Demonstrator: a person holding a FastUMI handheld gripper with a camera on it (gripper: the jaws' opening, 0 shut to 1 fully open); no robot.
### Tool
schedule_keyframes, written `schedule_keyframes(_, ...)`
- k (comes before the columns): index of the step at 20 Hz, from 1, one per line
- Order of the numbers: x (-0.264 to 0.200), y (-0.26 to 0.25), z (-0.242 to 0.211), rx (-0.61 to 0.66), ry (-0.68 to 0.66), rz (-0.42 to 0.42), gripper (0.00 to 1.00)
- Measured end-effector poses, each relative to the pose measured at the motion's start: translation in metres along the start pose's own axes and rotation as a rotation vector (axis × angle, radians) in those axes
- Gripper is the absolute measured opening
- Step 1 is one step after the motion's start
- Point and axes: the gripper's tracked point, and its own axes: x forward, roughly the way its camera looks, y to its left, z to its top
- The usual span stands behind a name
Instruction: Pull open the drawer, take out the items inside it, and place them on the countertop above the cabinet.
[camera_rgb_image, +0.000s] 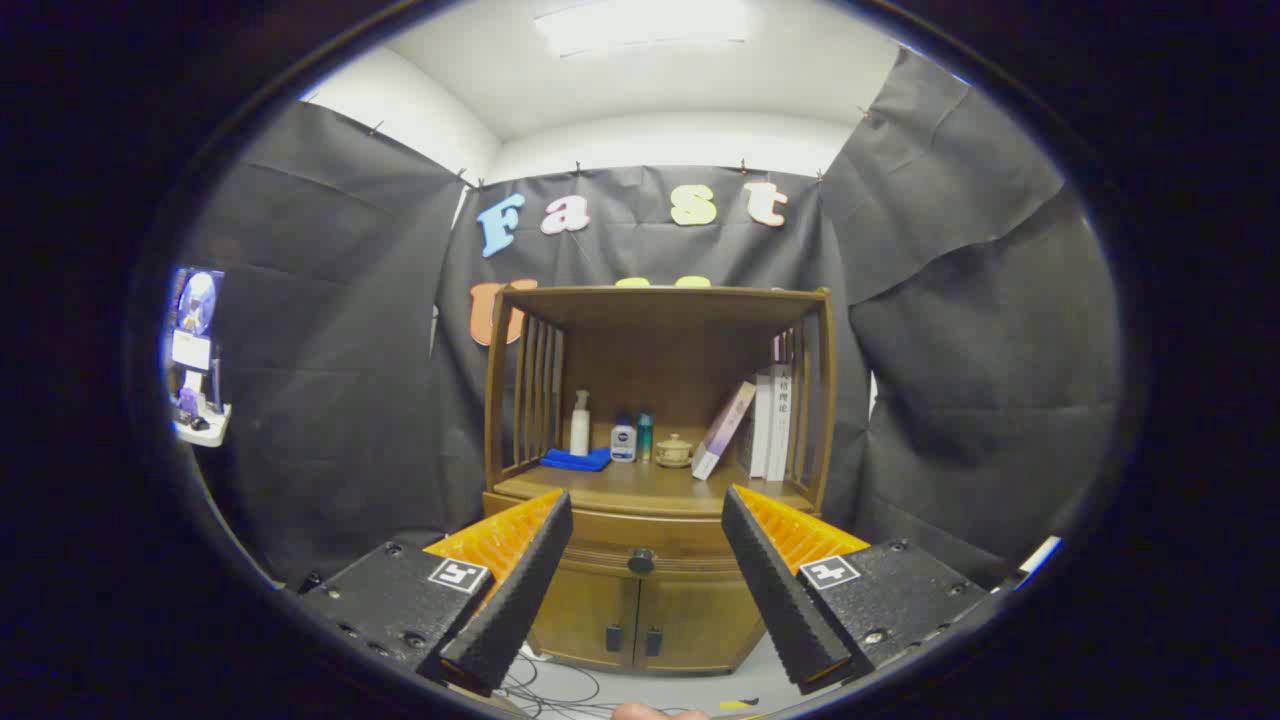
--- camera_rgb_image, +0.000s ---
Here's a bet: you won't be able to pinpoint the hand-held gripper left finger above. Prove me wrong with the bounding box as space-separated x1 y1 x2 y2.
297 488 575 698

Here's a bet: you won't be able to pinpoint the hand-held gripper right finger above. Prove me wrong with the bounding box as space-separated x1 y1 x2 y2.
720 485 1001 696

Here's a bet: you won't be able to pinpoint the wooden countertop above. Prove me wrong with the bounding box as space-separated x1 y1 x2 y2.
495 460 813 516

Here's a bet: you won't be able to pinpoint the white book black title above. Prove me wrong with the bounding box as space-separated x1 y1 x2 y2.
771 363 794 482

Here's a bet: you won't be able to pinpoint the wooden cabinet door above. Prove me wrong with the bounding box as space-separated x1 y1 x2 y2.
635 575 767 674
528 568 641 669

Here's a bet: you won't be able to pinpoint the purple book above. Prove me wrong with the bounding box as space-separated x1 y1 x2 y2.
692 380 758 481

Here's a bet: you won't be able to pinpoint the wooden cabinet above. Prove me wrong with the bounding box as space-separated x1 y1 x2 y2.
483 285 836 676

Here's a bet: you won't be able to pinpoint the tangled black cables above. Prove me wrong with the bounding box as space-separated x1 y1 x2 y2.
500 645 641 719

